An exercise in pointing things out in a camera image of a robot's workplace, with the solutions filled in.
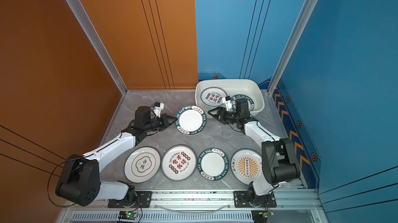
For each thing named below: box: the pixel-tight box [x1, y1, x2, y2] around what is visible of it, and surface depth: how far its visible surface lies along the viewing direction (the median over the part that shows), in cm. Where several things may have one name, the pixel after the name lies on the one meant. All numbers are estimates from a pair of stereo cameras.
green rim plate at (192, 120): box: [174, 105, 208, 136], surface depth 85 cm
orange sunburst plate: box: [230, 148, 263, 186], surface depth 84 cm
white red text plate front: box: [161, 144, 197, 182], surface depth 86 cm
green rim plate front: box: [197, 147, 231, 182], surface depth 86 cm
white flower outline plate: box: [123, 146, 161, 184], surface depth 84 cm
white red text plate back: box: [200, 86, 228, 108], surface depth 115 cm
